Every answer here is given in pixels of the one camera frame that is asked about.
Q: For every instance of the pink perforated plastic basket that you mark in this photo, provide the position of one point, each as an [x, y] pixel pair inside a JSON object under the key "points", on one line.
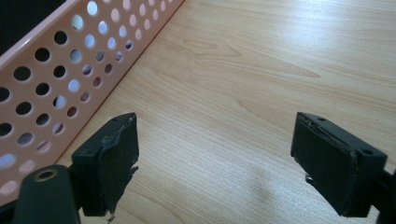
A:
{"points": [[59, 77]]}

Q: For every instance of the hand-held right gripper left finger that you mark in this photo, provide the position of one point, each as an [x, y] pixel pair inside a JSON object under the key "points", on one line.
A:
{"points": [[106, 168]]}

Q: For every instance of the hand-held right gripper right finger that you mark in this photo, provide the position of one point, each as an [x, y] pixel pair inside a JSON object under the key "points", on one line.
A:
{"points": [[333, 161]]}

